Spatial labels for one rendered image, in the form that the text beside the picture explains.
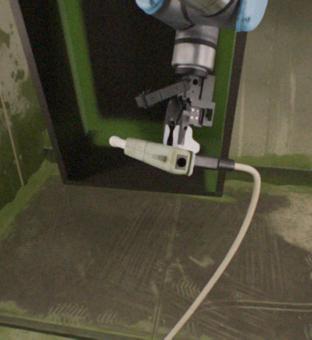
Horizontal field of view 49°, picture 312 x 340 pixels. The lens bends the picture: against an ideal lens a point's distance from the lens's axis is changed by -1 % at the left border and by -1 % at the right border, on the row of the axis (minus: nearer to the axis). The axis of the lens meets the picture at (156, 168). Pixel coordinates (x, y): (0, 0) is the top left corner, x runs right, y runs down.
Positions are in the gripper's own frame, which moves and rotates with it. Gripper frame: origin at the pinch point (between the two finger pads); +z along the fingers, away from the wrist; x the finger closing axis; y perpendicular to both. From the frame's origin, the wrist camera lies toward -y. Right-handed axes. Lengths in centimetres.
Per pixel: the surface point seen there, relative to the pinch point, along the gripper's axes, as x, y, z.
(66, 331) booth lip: 49, -8, 70
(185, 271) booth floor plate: 57, 41, 51
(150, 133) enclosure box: 75, 23, -5
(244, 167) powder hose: -1.0, 19.3, -0.5
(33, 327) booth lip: 55, -19, 72
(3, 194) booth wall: 123, -35, 38
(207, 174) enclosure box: 46, 38, 7
